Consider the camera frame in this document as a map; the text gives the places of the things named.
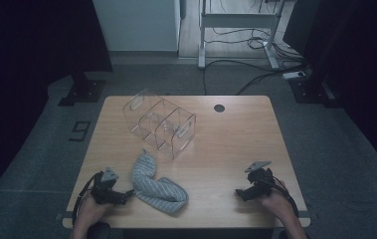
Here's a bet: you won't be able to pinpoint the white power strip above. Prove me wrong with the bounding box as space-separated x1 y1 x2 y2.
282 70 307 81

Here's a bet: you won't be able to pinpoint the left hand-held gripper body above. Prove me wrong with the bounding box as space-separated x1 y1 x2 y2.
91 166 125 205

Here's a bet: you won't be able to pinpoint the left hand-held gripper black cable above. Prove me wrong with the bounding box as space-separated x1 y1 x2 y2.
72 171 104 227

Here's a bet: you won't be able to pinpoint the right hand-held gripper black cable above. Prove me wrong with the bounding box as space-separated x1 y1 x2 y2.
272 177 299 218

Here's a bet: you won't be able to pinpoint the hand-held gripper black cable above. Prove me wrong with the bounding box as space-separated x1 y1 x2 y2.
272 177 299 218
72 171 104 227

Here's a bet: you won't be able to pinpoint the grey striped cloth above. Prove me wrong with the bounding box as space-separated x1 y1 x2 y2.
130 148 190 215

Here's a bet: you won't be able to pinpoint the long black floor cable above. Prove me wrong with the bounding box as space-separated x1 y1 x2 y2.
202 59 296 97
237 64 306 97

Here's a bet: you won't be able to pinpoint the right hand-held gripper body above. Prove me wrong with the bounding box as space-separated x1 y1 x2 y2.
244 160 275 197

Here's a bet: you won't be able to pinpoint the dark curtain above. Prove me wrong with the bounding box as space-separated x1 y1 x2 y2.
0 0 113 213
283 0 377 180

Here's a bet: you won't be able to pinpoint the person's left hand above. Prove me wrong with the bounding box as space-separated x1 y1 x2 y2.
76 193 114 230

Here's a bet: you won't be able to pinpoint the tangled black floor cables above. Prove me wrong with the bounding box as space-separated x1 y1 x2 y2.
205 28 304 63

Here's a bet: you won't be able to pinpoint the person's dark clothing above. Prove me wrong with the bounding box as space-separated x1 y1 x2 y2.
86 221 112 239

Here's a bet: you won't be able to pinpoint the clear acrylic organizer box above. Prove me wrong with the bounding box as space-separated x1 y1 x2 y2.
121 89 198 160

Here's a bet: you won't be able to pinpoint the person's right hand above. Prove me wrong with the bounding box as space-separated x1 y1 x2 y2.
259 190 296 222

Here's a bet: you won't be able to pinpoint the white metal desk frame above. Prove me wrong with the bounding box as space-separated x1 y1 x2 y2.
197 0 286 71

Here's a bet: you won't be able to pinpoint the black stand base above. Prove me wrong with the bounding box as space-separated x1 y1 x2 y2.
288 76 339 109
58 71 106 108

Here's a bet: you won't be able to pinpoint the white cabinet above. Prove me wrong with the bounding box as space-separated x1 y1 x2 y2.
92 0 182 53

